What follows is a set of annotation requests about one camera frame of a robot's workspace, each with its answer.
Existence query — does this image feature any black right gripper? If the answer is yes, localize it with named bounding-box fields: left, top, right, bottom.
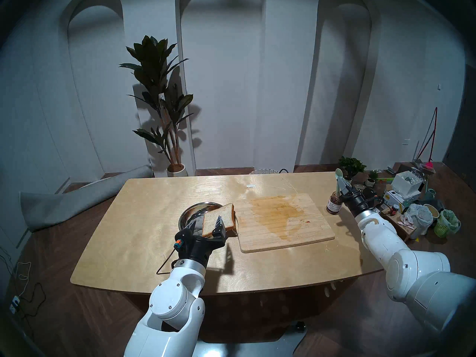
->
left=339, top=181, right=383, bottom=217

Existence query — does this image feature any round steel plate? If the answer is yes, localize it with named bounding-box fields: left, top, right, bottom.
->
left=178, top=202, right=238, bottom=238

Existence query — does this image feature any glass jam jar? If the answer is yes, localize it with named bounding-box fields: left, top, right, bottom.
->
left=326, top=192, right=342, bottom=215

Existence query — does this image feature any bushy small potted plant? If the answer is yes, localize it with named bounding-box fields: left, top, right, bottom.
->
left=338, top=156, right=367, bottom=180

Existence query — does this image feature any black floor cable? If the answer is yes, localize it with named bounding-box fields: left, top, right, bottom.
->
left=7, top=282, right=47, bottom=318

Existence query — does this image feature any brown cardboard box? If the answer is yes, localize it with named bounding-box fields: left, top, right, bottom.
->
left=379, top=208, right=417, bottom=241

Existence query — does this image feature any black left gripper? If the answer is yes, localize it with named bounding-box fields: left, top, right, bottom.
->
left=173, top=216, right=227, bottom=267

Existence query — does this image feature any grey rolled mat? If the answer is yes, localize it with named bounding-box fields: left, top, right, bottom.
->
left=19, top=165, right=154, bottom=232

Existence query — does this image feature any white open box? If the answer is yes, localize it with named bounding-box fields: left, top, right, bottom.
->
left=391, top=170, right=426, bottom=197

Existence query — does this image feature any tall dark green plant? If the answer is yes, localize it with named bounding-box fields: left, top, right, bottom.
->
left=119, top=35, right=195, bottom=167

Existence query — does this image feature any slice of white bread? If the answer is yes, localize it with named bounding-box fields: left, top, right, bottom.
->
left=202, top=203, right=237, bottom=238

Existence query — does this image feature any white plastic bag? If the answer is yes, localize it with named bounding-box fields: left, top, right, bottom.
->
left=402, top=203, right=435, bottom=239

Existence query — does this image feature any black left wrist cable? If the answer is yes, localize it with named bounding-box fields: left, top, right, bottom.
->
left=156, top=247, right=179, bottom=276

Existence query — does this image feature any green plastic bag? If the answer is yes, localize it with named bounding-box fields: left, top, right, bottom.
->
left=434, top=209, right=461, bottom=238

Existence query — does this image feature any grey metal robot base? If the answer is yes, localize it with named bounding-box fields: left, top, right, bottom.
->
left=192, top=321, right=307, bottom=357

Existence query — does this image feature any dark door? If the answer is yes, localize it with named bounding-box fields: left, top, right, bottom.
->
left=443, top=64, right=476, bottom=191

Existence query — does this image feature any white yellow carton box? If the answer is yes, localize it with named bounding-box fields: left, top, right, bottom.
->
left=380, top=191, right=406, bottom=212

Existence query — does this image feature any wooden cutting board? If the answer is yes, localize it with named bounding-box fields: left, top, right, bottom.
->
left=234, top=193, right=335, bottom=253

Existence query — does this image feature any red handled broom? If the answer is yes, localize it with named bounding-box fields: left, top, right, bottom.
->
left=415, top=107, right=438, bottom=167

